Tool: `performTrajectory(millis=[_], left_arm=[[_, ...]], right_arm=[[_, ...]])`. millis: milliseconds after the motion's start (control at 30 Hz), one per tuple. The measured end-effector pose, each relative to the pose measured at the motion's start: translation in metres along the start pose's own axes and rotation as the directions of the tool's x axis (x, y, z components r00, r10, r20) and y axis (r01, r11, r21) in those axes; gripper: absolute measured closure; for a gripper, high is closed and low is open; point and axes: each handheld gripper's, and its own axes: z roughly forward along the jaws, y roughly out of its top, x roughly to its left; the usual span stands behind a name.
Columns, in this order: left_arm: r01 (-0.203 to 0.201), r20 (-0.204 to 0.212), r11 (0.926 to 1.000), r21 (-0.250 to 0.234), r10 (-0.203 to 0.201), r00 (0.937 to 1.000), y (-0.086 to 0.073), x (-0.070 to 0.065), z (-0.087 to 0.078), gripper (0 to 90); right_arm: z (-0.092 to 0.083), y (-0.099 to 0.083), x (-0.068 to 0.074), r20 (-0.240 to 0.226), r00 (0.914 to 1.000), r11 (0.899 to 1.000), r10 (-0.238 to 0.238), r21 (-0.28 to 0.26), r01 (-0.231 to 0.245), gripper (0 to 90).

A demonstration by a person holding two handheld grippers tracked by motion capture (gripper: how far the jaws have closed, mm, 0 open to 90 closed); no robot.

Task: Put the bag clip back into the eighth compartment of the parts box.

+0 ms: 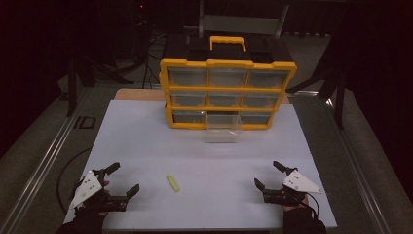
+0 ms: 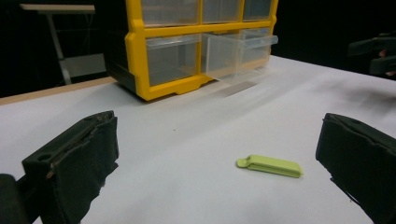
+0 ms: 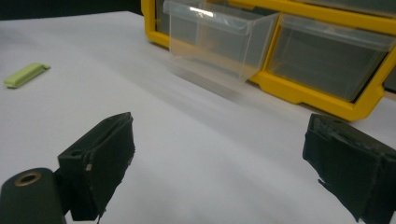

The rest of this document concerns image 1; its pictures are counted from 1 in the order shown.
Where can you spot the small yellow-green stick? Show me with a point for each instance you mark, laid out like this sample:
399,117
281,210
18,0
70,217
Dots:
172,183

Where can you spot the set of closed cabinet drawers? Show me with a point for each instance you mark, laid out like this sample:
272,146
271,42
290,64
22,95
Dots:
188,77

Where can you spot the grey metal stand frame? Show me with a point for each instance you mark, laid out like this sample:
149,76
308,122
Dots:
240,24

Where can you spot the black stand legs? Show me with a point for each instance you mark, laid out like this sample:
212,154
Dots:
340,104
72,91

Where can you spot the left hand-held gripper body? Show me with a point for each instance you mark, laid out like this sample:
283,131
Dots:
86,188

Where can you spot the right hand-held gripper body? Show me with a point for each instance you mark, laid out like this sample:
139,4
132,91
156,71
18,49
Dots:
300,183

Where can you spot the person's left hand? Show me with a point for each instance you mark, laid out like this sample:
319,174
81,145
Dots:
95,203

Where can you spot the black floor bracket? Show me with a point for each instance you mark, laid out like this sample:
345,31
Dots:
78,123

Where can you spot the yellow black organizer cabinet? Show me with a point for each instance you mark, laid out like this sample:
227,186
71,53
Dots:
227,63

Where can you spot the aluminium frame rail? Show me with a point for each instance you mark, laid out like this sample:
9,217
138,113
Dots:
42,169
354,169

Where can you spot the clear plastic drawer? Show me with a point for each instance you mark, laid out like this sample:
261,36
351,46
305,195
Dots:
223,136

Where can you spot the person's right hand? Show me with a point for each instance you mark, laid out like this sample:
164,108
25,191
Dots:
293,208

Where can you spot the white table board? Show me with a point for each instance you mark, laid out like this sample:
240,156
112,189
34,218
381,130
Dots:
195,162

